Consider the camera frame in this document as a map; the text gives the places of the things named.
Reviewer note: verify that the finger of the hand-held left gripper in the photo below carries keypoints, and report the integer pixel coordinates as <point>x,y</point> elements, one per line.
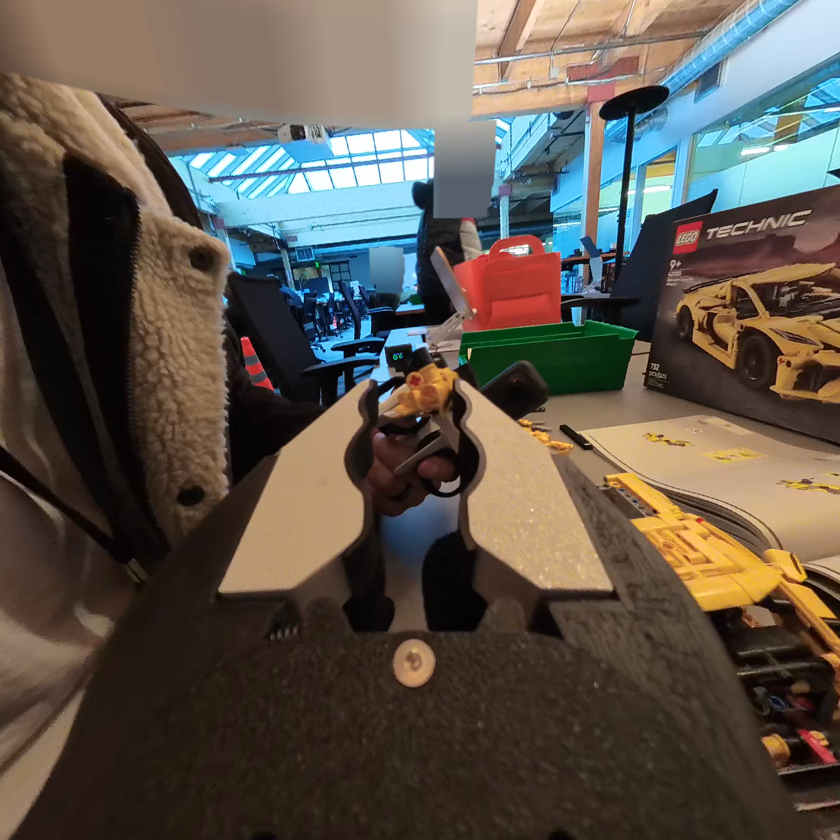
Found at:
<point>397,410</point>

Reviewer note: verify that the pile of yellow brick pieces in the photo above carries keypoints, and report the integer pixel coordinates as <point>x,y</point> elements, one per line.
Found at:
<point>544,436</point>

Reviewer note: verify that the open instruction book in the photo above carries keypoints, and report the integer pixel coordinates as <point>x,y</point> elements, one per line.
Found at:
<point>709,472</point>

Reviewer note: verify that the yellow brick toy car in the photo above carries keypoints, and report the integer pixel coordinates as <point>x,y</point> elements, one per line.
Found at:
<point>695,558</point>

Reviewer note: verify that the orange traffic cone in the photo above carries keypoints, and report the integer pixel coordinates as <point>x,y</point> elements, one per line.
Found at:
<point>257,367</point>

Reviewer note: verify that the person's fleece-lined jacket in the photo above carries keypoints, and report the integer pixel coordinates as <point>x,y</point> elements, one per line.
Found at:
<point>170,367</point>

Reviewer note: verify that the person's white shirt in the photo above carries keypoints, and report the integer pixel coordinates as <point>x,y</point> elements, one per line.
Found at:
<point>39,558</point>

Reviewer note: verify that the grey desk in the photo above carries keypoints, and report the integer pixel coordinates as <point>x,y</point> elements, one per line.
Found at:
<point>610,407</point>

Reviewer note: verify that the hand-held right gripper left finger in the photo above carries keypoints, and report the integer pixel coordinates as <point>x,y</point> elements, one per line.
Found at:
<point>289,525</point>

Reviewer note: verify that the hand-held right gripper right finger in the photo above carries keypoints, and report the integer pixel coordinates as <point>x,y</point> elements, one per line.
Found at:
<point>538,525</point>

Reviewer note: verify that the white stand with wooden board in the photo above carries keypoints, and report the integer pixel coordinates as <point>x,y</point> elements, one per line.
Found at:
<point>449,282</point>

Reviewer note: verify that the black office chair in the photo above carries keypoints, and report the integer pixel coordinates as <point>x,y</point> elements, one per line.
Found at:
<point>275,341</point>
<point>656,262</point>

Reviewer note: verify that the printed toy car box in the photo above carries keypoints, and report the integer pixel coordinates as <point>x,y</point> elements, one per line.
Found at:
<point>754,328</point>

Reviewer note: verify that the black brick beam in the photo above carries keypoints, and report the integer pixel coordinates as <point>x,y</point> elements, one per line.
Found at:
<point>576,438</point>

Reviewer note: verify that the person's left hand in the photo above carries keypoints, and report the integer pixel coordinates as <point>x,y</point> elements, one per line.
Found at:
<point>384,472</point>

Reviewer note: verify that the black floor lamp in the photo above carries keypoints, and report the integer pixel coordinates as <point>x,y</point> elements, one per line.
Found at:
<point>627,197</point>

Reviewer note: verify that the ceiling air duct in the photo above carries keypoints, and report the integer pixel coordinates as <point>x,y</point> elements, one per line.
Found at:
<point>722,46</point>

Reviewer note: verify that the row of black office chairs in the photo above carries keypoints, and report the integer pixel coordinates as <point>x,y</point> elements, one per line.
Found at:
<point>354,308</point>

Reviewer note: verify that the small black display device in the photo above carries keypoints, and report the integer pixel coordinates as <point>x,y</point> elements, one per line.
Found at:
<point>397,358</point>

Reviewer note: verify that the green plastic bin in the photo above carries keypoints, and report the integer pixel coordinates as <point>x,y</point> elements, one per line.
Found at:
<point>558,361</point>

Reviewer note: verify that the orange bag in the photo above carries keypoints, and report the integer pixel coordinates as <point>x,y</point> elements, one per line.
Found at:
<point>512,295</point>

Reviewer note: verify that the yellow brick side assembly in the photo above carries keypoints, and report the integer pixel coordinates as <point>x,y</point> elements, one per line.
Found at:
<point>426,387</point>

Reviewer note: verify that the person's left forearm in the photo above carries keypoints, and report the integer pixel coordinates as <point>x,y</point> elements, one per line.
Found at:
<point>275,426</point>

